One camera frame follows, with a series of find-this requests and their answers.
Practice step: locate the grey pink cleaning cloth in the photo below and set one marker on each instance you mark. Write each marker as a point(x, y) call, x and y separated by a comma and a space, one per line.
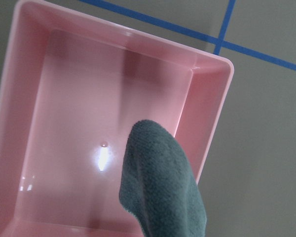
point(158, 186)

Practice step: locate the pink plastic bin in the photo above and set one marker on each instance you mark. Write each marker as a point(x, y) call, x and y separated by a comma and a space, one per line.
point(71, 89)

